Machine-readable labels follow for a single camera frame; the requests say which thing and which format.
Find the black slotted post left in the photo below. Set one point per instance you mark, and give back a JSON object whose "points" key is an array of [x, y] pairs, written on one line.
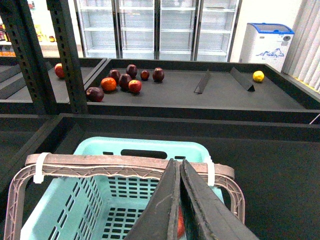
{"points": [[17, 19]]}

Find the orange tomato fruit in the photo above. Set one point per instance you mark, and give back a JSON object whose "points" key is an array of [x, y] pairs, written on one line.
{"points": [[108, 84]]}

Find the small red apple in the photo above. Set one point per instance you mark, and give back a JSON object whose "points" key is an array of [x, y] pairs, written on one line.
{"points": [[135, 86]]}

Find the dark purple fruit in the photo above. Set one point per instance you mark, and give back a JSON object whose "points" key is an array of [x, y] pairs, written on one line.
{"points": [[95, 94], [115, 74], [124, 80]]}

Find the white zip tie left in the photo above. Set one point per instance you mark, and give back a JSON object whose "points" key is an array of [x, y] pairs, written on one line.
{"points": [[38, 177]]}

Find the yellow lemon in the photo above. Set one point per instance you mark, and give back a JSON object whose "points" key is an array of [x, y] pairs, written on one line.
{"points": [[258, 76]]}

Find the red apple far left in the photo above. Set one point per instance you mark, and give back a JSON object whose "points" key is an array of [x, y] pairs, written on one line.
{"points": [[58, 69]]}

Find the dark purple fruit front left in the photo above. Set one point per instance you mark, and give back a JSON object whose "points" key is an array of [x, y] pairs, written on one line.
{"points": [[95, 94]]}

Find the glass door refrigerator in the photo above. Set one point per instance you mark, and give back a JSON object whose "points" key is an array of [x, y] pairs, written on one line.
{"points": [[182, 30]]}

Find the dark red fruit back right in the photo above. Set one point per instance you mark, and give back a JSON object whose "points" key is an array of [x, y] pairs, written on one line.
{"points": [[158, 75]]}

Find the dark purple fruit middle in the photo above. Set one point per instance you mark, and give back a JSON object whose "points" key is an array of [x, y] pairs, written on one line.
{"points": [[115, 74]]}

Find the white zip tie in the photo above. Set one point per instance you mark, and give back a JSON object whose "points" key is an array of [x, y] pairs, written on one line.
{"points": [[210, 171], [38, 177]]}

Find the black slotted shelf post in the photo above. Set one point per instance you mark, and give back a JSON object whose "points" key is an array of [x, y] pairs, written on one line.
{"points": [[67, 48]]}

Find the white chest freezer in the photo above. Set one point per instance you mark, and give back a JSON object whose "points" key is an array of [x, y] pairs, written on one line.
{"points": [[266, 43]]}

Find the black metal divider right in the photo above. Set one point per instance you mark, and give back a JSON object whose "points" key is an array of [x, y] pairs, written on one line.
{"points": [[240, 78]]}

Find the light blue plastic basket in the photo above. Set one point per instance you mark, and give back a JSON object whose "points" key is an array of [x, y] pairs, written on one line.
{"points": [[101, 207]]}

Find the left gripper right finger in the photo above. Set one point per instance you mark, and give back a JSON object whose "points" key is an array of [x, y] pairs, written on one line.
{"points": [[205, 216]]}

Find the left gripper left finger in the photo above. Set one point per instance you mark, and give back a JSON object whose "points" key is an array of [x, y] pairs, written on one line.
{"points": [[159, 220]]}

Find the small dark red fruit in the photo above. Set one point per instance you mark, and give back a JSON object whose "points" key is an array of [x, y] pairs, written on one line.
{"points": [[132, 70]]}

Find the red yellow apple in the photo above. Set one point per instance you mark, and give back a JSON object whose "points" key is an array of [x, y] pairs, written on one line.
{"points": [[181, 226]]}

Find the brown basket handle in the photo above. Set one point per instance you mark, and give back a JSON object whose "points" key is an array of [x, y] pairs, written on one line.
{"points": [[85, 166]]}

